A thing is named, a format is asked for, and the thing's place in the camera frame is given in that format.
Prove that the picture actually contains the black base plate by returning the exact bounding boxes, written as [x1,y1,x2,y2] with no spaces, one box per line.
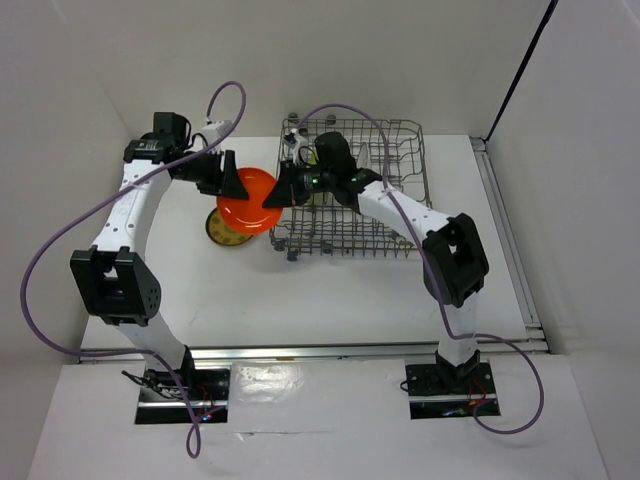
[399,362,501,420]
[122,367,230,425]

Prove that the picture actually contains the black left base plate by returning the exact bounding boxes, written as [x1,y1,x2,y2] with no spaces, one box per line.
[122,367,230,425]

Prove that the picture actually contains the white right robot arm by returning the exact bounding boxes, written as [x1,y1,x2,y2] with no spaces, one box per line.
[262,128,489,392]

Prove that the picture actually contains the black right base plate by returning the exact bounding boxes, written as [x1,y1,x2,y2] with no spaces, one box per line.
[399,362,501,420]

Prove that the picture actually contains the aluminium front rail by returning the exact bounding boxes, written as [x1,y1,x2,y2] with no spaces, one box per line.
[80,339,549,362]

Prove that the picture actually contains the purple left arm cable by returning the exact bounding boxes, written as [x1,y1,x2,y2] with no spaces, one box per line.
[19,81,249,459]

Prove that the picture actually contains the orange plate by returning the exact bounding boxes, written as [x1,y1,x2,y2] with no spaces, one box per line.
[217,167,283,235]

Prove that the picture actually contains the aluminium right side rail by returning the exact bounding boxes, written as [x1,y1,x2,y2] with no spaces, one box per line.
[470,137,550,355]

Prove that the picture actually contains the black corner pole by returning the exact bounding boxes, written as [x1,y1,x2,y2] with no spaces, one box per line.
[483,0,559,143]

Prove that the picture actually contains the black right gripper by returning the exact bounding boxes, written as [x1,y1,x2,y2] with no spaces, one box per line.
[263,158,337,207]

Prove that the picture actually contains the white plate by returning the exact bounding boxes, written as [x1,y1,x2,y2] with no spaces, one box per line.
[356,144,371,169]

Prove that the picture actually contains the aluminium rail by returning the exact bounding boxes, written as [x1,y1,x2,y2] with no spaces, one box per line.
[80,339,549,362]
[470,137,550,355]

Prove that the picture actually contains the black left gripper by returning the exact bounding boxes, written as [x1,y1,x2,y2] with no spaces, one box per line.
[173,147,248,200]

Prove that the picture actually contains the grey wire dish rack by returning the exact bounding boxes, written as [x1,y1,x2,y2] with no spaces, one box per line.
[269,114,432,261]

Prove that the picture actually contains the yellow brown patterned plate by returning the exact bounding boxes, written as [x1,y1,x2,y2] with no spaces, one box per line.
[205,209,253,248]

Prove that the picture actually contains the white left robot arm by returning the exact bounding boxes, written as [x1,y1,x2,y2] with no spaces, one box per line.
[70,112,249,399]

